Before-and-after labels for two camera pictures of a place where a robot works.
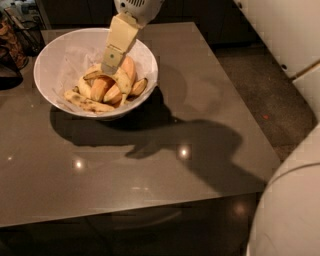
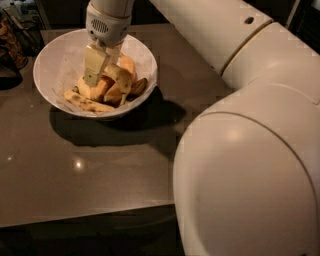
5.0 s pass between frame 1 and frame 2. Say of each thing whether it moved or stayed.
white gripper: moved
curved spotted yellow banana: stayed
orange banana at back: stayed
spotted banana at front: stayed
